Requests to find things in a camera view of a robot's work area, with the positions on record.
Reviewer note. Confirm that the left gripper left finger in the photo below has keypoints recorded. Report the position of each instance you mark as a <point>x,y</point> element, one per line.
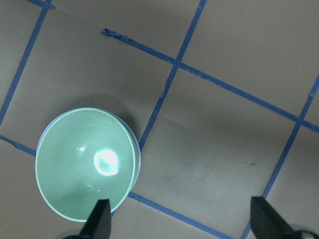
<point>98,225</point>

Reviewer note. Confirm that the green bowl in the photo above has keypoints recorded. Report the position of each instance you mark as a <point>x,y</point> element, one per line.
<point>82,161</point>

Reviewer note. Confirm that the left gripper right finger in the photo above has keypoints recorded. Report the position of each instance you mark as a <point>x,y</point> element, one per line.
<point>266,223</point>

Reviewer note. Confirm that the blue bowl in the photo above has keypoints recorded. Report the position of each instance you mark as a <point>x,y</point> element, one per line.
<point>137,154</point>

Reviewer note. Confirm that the brown paper mat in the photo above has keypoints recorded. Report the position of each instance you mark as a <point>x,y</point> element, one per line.
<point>222,95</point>

